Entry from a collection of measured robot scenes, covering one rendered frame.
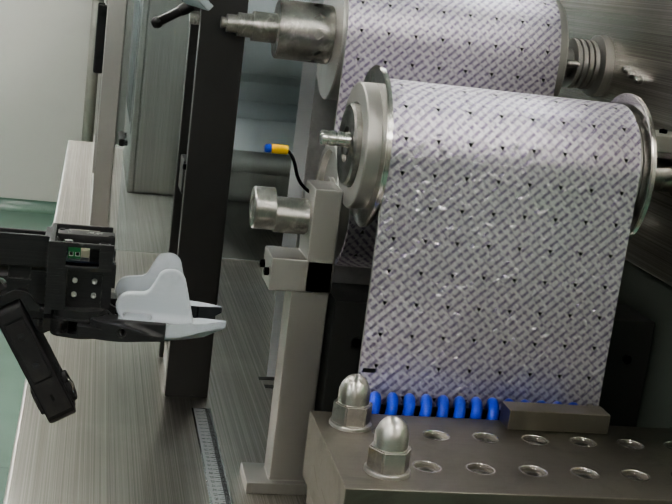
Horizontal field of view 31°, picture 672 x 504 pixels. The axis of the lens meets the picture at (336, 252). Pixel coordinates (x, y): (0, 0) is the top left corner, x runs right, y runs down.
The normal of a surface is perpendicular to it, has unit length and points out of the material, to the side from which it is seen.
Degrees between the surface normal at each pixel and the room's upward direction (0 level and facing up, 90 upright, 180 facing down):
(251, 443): 0
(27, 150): 90
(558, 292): 90
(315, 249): 90
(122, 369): 0
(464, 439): 0
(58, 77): 90
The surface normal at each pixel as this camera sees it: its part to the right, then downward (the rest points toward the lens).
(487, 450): 0.12, -0.97
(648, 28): -0.98, -0.07
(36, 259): 0.18, 0.24
